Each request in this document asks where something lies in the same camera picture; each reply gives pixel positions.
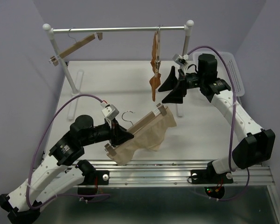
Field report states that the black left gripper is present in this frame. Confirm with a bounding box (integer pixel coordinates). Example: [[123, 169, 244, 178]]
[[83, 116, 135, 147]]

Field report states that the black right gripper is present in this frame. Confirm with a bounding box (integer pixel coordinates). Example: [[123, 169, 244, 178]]
[[158, 66, 205, 104]]

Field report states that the beige clip hanger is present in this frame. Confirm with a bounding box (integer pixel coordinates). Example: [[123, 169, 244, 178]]
[[104, 104, 170, 158]]

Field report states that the cream beige underwear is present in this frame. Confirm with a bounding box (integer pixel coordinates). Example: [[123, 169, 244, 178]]
[[111, 106, 178, 166]]

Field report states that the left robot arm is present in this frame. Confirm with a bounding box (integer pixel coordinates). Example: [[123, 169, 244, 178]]
[[0, 115, 134, 224]]

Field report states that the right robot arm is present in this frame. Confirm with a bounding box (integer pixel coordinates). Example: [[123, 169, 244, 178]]
[[158, 54, 275, 184]]

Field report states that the brown underwear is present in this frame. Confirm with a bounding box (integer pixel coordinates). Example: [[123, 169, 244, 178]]
[[149, 32, 161, 102]]

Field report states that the hanger holding brown underwear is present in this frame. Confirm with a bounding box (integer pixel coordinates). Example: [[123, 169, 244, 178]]
[[154, 25, 161, 77]]

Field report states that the empty wooden clip hanger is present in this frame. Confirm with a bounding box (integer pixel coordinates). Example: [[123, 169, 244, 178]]
[[49, 32, 103, 66]]

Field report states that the white plastic basket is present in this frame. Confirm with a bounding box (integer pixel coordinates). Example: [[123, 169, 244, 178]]
[[192, 50, 245, 97]]

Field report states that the silver and white clothes rack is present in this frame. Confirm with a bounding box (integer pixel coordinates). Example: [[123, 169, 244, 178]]
[[42, 20, 195, 121]]

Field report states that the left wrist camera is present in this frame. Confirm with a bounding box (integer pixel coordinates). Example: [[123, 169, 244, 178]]
[[100, 100, 119, 123]]

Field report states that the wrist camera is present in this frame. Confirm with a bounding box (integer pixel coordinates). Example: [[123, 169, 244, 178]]
[[100, 100, 119, 123], [173, 54, 189, 66]]

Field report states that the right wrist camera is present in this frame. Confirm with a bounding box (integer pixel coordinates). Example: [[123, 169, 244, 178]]
[[173, 54, 189, 66]]

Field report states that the aluminium mounting rail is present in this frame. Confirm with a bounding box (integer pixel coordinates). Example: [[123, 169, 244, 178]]
[[39, 158, 275, 189]]

